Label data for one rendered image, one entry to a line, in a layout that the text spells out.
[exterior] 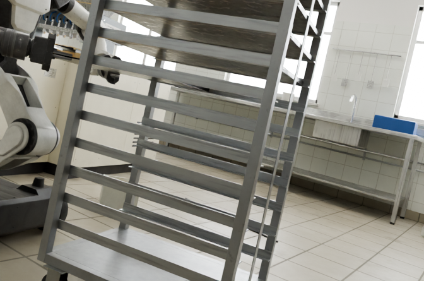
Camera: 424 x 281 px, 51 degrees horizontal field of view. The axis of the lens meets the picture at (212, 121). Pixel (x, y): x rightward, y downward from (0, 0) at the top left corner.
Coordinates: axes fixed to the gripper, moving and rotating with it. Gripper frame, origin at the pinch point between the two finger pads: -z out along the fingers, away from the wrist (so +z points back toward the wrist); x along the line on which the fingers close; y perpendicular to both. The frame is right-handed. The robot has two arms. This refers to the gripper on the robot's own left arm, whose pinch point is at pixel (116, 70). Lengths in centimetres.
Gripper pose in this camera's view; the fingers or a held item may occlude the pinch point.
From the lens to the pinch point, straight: 198.8
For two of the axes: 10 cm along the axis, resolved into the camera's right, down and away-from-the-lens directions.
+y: 8.6, 1.7, 4.7
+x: 2.1, -9.8, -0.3
